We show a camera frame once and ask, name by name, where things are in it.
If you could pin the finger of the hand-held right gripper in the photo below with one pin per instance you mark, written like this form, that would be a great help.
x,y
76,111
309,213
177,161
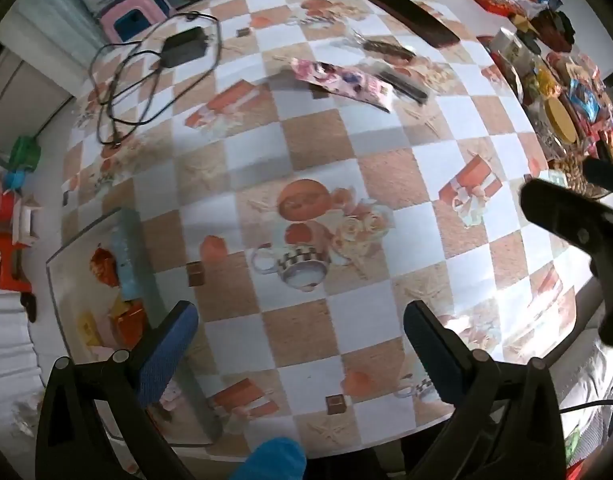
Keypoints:
x,y
561,210
606,175

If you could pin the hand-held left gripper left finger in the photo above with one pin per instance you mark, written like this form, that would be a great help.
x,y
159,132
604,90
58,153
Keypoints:
x,y
171,355

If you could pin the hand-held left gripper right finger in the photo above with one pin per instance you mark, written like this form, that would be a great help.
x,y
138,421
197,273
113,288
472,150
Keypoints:
x,y
431,355

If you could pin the person's left hand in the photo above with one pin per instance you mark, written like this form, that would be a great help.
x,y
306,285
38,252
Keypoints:
x,y
274,462

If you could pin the yellow round lid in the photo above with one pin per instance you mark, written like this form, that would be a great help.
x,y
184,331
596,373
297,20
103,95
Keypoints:
x,y
561,120

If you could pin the pile of assorted snack packets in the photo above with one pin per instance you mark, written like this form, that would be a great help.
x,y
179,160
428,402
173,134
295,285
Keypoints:
x,y
581,85

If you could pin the tall light blue packet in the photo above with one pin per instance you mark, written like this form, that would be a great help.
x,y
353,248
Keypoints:
x,y
125,262

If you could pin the dark red snack packet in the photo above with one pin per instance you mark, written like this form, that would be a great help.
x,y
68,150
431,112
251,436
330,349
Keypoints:
x,y
104,266

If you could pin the white patterned box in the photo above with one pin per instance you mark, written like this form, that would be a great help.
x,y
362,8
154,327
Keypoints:
x,y
508,49

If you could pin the checked printed tablecloth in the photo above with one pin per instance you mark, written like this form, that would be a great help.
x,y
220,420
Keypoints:
x,y
376,160

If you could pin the orange plastic object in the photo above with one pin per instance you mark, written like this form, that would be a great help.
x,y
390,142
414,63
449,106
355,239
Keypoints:
x,y
4,260

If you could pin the small white box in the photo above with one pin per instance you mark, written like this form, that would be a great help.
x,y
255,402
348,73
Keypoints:
x,y
29,221

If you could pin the small blue plastic object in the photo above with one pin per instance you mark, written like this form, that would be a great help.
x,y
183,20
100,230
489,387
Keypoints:
x,y
15,180

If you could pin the black phone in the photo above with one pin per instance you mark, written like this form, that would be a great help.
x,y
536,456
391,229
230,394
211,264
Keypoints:
x,y
414,19

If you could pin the green plastic object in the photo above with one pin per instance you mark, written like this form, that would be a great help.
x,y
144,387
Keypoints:
x,y
25,154

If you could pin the pink patterned snack packet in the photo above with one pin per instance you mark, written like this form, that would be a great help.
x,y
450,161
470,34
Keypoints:
x,y
344,81

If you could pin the black power adapter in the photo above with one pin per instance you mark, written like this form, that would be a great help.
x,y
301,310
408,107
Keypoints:
x,y
184,46

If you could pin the white cabinet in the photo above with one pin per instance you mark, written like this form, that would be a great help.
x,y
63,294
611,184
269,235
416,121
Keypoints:
x,y
41,45

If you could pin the pink plastic stool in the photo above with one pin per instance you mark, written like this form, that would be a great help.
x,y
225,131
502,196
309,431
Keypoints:
x,y
136,7

